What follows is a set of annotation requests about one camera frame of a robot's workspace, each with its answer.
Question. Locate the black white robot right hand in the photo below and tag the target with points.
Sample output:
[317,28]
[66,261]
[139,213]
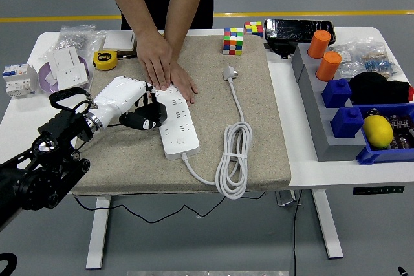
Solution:
[403,272]

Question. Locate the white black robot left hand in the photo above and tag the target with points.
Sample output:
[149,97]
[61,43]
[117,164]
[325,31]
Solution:
[116,98]

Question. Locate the person's right hand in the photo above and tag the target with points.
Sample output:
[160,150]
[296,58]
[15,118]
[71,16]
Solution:
[155,59]

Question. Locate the person's left hand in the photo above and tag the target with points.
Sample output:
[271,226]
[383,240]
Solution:
[184,82]

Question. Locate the black power plug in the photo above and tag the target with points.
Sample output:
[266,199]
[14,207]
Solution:
[160,112]

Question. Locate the white power strip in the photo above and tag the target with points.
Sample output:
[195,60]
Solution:
[178,140]

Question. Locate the person's left forearm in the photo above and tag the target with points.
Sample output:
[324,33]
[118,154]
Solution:
[186,4]

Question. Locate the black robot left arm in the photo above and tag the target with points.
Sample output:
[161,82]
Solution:
[39,159]

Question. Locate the grey-brown fabric mat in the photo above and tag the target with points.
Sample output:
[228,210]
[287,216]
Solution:
[207,101]

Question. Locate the yellow tape measure black label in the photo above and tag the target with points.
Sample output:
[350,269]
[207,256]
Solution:
[104,60]

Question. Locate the large colourful puzzle cube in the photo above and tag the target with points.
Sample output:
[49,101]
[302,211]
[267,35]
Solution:
[233,43]

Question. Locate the small white piece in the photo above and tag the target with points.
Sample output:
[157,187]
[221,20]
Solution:
[50,79]

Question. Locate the clear bag of metal parts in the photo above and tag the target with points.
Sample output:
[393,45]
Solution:
[76,38]

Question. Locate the purple bowl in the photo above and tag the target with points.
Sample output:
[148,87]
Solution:
[43,83]

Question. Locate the white table leg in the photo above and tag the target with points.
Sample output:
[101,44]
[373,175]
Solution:
[97,250]
[330,240]

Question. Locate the black table control panel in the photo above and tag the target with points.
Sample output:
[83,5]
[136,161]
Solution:
[378,190]

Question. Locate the small colourful puzzle cube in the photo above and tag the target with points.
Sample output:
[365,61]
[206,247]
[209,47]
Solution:
[253,29]

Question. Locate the white circuit breaker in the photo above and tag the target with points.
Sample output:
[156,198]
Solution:
[17,82]

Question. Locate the black device stand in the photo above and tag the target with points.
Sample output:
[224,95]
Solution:
[279,48]

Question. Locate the blue plastic bin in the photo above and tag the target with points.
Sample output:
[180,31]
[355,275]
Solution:
[381,157]

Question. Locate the black cracked glossy device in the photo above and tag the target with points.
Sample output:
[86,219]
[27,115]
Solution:
[299,30]

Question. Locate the dark electronic parts pile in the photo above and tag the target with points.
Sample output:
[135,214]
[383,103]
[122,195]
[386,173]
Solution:
[402,133]

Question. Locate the orange cylinder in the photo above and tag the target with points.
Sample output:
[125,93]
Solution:
[319,43]
[328,66]

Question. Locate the yellow lemon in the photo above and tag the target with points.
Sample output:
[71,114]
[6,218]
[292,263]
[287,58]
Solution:
[377,132]

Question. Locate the grey stepped peg base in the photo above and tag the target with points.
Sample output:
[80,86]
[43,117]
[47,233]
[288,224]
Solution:
[323,137]

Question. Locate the blue peg block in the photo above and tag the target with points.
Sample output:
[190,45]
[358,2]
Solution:
[336,93]
[346,123]

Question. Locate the small black knob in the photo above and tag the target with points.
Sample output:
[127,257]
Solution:
[373,112]

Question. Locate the clear bag of small parts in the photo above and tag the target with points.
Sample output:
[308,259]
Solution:
[346,57]

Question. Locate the small red piece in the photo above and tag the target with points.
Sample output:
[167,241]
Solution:
[411,93]

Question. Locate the black cloth bundle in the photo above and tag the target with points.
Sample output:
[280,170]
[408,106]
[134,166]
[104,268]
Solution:
[372,88]

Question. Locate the clear bag of blue clips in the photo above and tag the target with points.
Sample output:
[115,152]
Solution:
[380,62]

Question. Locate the white wall switch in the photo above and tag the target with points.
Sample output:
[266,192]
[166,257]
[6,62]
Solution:
[119,40]

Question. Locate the white wall socket panel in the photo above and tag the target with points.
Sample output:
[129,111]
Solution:
[72,77]

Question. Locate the silver metal bracket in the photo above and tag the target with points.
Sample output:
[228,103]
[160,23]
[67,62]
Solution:
[286,200]

